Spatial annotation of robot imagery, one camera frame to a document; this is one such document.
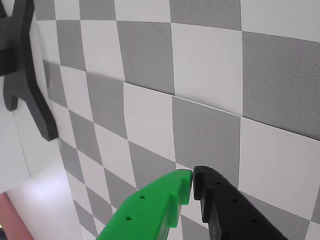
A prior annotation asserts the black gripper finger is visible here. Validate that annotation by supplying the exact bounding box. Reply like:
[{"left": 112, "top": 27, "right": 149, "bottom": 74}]
[{"left": 191, "top": 165, "right": 289, "bottom": 240}]

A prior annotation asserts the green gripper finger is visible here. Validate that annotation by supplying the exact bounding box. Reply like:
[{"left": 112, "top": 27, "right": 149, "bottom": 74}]
[{"left": 94, "top": 169, "right": 194, "bottom": 240}]

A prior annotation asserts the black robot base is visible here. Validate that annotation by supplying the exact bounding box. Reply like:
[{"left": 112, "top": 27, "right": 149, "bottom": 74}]
[{"left": 0, "top": 0, "right": 60, "bottom": 142}]

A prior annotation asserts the grey white checkerboard mat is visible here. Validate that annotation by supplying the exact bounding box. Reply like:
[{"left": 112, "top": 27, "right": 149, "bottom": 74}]
[{"left": 32, "top": 0, "right": 320, "bottom": 240}]

